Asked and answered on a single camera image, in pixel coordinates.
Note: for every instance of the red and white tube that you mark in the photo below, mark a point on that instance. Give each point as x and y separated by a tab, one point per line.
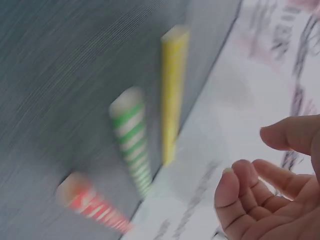
92	203

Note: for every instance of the green striped white tube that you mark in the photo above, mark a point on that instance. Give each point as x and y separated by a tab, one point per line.
131	140

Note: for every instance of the person's right hand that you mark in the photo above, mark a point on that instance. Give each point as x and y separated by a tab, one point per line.
287	215

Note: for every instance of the person's right thumb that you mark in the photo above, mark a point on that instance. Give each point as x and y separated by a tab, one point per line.
287	136

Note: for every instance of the long yellow box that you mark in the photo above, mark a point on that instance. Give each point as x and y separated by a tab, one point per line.
173	95

